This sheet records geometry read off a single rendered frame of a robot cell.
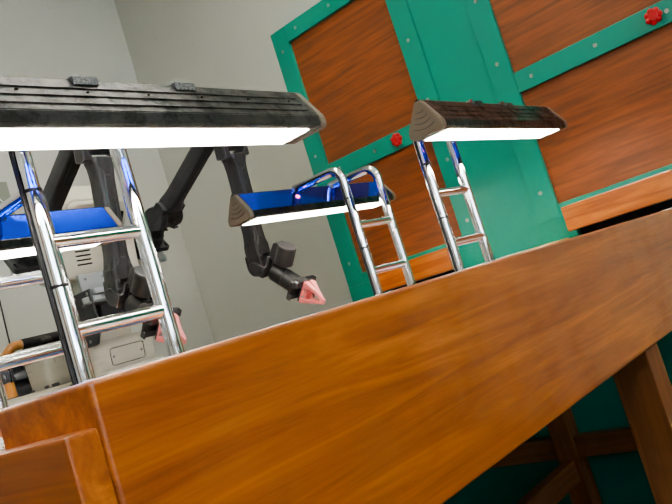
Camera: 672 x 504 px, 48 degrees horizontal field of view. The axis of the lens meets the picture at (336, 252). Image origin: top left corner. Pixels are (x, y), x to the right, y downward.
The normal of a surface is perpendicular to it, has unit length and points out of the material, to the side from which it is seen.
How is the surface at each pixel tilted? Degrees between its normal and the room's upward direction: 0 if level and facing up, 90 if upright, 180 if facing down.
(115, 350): 98
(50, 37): 90
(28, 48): 90
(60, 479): 90
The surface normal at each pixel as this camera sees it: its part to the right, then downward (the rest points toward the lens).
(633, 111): -0.62, 0.13
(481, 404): 0.72, -0.28
